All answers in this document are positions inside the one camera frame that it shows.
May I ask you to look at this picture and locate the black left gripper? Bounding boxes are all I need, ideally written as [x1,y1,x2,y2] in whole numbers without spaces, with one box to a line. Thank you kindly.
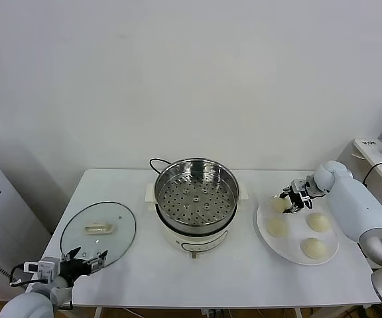
[58,246,108,286]

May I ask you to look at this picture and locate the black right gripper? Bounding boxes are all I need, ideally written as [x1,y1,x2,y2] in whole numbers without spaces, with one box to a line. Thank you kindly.
[279,187,312,215]

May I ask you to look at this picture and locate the white steamed baozi bun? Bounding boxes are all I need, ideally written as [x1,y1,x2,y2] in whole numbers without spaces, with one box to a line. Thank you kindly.
[306,212,331,232]
[265,217,288,238]
[270,195,293,213]
[300,237,328,259]

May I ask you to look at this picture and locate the glass lid with cream handle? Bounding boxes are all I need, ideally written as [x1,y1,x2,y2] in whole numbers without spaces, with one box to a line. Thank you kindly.
[60,200,137,270]

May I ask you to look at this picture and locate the perforated steel steamer basket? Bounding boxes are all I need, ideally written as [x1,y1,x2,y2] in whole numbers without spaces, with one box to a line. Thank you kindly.
[153,157,240,235]

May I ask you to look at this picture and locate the white round plate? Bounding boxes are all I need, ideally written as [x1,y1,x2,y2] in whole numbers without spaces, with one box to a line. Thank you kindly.
[255,192,340,266]

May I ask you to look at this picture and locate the cream electric cooker base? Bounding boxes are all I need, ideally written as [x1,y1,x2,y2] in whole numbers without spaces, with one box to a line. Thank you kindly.
[143,181,250,261]

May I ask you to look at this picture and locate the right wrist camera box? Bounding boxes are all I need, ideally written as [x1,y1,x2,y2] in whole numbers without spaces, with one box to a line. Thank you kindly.
[291,178,311,193]

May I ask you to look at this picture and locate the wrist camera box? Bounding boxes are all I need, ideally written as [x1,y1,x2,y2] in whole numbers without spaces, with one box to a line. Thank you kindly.
[291,178,311,193]
[23,256,61,282]

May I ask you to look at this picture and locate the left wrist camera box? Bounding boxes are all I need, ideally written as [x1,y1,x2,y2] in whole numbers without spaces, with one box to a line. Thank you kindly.
[23,256,61,282]

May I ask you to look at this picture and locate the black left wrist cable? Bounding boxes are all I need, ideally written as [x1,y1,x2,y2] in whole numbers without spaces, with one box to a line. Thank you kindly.
[9,263,29,288]

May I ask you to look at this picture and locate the black cooker power cable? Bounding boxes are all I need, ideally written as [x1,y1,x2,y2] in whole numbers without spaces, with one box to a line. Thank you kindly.
[149,158,172,176]

